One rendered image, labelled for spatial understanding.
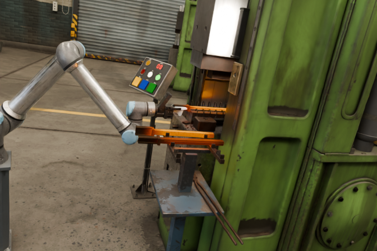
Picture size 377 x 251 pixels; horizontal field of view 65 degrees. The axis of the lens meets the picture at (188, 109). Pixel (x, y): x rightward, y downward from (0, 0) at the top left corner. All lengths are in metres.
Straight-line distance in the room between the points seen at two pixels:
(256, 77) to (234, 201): 0.71
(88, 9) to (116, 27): 0.96
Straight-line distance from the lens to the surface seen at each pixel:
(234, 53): 1.66
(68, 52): 1.69
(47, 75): 1.88
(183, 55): 6.81
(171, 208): 1.44
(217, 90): 2.18
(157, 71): 2.35
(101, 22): 9.86
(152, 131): 1.52
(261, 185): 1.88
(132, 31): 9.82
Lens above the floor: 1.51
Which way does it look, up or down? 16 degrees down
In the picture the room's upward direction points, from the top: 10 degrees clockwise
